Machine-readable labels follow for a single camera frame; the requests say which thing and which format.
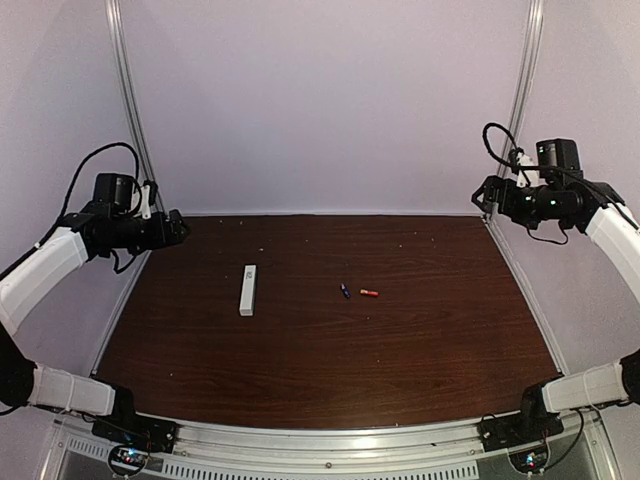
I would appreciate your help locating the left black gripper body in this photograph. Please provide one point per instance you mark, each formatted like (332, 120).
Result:
(135, 238)

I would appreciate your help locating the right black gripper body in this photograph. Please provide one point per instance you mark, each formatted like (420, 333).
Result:
(525, 210)

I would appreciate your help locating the white remote control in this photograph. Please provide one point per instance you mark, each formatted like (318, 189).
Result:
(248, 291)

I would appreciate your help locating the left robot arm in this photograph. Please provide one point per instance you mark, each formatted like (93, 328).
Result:
(120, 216)

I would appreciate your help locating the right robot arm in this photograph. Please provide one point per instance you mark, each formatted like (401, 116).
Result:
(551, 186)

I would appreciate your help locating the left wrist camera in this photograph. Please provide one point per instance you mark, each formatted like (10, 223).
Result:
(144, 199)

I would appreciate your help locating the right aluminium frame post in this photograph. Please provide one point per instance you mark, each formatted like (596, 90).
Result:
(529, 59)

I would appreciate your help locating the aluminium frame post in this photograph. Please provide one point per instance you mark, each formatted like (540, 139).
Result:
(114, 16)
(529, 59)

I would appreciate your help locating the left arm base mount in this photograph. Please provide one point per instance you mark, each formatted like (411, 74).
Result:
(143, 433)

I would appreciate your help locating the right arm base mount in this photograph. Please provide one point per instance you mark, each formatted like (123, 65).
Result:
(508, 431)

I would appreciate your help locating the left aluminium frame post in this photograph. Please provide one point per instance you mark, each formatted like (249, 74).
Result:
(114, 16)

